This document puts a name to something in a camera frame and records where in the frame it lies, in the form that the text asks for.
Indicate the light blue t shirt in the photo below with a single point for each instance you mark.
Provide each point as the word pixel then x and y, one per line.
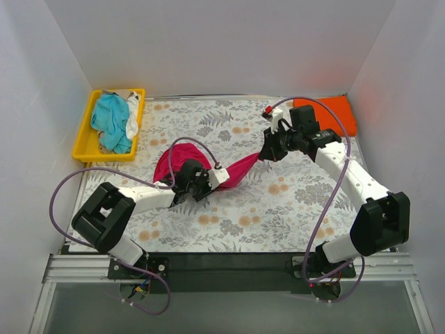
pixel 109 117

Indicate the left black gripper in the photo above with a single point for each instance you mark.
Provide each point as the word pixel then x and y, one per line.
pixel 202 186

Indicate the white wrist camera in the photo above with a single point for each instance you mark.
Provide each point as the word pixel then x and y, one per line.
pixel 218 177
pixel 273 115

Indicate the floral table mat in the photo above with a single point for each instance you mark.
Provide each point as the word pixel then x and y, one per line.
pixel 277 207

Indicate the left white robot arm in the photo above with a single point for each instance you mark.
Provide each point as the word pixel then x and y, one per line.
pixel 103 218

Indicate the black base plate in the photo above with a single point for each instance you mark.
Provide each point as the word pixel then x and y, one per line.
pixel 227 272

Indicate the beige t shirt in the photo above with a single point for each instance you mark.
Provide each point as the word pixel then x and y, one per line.
pixel 123 93

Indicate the yellow plastic tray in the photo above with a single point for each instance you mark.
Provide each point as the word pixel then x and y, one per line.
pixel 87 147

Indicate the folded orange t shirt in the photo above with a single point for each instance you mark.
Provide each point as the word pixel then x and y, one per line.
pixel 341 108

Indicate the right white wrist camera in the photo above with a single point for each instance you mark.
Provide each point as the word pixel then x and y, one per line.
pixel 273 115

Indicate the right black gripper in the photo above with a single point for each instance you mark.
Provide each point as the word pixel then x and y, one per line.
pixel 268 149

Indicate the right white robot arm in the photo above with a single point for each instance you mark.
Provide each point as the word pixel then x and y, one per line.
pixel 383 217

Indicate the magenta t shirt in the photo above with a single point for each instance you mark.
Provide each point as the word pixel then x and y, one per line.
pixel 184 151

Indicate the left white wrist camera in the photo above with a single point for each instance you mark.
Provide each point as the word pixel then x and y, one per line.
pixel 218 177

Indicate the white t shirt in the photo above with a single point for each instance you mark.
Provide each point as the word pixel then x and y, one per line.
pixel 133 103

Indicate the aluminium rail frame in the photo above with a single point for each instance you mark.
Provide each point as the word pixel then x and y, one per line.
pixel 93 268

